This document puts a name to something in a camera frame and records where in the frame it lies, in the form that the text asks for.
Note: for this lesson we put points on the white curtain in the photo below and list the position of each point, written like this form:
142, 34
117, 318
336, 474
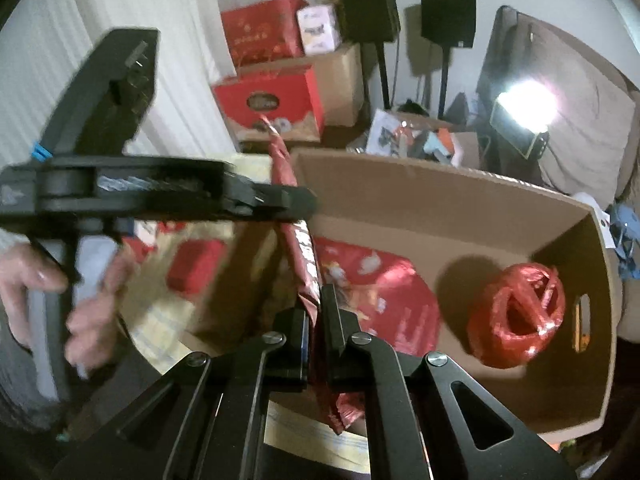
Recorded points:
100, 20

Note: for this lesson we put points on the red tin box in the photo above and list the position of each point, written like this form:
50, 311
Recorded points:
195, 267

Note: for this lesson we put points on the large cardboard box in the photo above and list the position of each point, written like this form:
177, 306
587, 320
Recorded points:
500, 220

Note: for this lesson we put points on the small white box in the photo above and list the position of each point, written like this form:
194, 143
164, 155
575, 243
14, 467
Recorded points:
318, 30

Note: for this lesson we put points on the yellow checked tablecloth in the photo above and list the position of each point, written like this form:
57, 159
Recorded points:
150, 330

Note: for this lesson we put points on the red paper bag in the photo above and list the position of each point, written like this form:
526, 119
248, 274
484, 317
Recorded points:
300, 245

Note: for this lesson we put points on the red plastic bag bundle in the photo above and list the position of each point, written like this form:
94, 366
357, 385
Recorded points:
515, 315

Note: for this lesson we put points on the large beige cushion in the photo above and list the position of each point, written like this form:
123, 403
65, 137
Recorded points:
590, 110

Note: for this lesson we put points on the bright light panel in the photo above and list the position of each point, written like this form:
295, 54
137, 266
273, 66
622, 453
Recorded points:
525, 110

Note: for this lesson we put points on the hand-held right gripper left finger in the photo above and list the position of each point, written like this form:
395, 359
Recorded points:
290, 345

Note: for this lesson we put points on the black speaker stand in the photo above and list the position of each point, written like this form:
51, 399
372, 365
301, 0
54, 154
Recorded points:
444, 82
383, 75

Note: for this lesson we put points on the black speaker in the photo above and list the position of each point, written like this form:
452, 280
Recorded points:
370, 10
447, 17

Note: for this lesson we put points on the cluttered small cardboard box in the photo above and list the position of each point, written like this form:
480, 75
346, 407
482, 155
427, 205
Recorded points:
425, 140

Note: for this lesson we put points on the red pastry picture gift box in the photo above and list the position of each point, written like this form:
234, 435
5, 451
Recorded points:
280, 105

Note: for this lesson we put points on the person's left hand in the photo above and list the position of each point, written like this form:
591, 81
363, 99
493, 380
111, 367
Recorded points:
17, 280

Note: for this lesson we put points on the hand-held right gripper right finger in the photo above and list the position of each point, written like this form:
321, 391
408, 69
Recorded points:
332, 332

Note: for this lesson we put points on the beige sofa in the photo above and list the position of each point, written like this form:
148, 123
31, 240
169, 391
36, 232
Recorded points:
600, 60

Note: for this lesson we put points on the red gift box gold print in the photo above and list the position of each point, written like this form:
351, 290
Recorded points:
260, 30

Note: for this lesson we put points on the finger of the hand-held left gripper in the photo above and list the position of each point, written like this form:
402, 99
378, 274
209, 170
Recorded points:
280, 200

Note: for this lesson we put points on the closed brown cardboard box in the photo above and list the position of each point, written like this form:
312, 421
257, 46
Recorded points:
340, 85

